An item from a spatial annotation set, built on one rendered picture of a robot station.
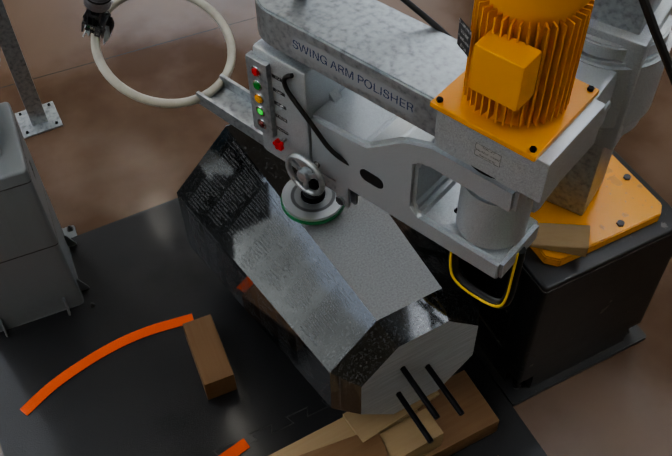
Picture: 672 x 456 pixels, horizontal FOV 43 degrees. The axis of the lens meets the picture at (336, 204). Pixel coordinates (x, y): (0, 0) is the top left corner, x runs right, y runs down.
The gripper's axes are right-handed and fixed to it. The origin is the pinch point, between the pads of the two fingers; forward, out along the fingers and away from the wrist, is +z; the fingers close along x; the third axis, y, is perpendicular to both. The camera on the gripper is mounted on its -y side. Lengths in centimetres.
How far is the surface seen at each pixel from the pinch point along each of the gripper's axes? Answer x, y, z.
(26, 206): -9, 49, 49
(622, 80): 152, 15, -82
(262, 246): 75, 51, 17
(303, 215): 84, 46, -4
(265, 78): 57, 35, -56
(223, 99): 47.4, 13.8, -6.9
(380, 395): 125, 92, 12
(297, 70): 64, 37, -67
